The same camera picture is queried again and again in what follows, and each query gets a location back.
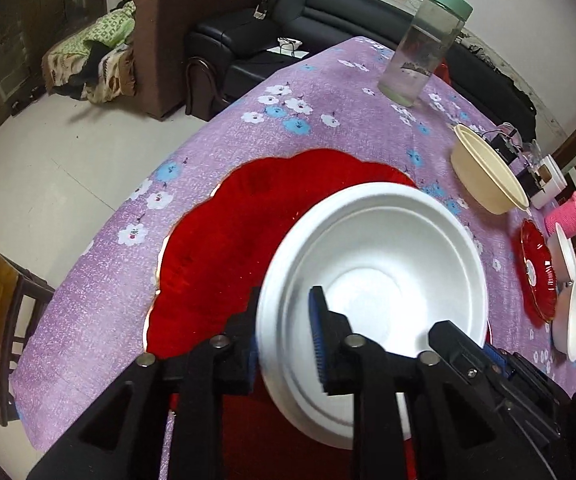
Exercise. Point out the pink knitted sleeve thermos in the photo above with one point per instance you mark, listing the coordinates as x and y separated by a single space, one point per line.
570 214

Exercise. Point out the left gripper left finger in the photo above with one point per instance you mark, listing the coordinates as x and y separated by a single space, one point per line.
161 416

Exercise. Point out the red gold-rimmed plate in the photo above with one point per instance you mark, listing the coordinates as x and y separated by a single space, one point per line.
536 273
215 257

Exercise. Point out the clear bottle green lid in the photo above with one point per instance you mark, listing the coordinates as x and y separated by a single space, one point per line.
432 32

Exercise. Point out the small white foam bowl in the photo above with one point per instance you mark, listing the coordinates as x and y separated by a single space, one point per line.
563 255

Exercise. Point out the large white foam bowl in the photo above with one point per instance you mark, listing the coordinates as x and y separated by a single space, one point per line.
390 258

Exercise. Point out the brown armchair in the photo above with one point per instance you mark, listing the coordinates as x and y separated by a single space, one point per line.
159 53

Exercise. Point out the black jar cork lid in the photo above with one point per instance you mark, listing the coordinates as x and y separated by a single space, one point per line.
534 177

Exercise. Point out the black leather sofa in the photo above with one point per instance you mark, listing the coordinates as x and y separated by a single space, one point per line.
228 54

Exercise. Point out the white plastic tub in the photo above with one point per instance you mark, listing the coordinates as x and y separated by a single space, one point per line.
554 182

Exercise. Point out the purple floral tablecloth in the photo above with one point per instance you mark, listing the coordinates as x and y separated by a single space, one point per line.
94 325

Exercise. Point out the green patterned blanket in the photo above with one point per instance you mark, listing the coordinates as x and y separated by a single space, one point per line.
95 64

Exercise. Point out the beige plastic strainer bowl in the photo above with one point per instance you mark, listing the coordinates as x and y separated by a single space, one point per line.
485 175

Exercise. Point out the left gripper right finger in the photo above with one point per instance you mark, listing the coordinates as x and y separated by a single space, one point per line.
392 422

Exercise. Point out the black cylindrical motor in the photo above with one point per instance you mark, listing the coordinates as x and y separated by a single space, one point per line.
505 139

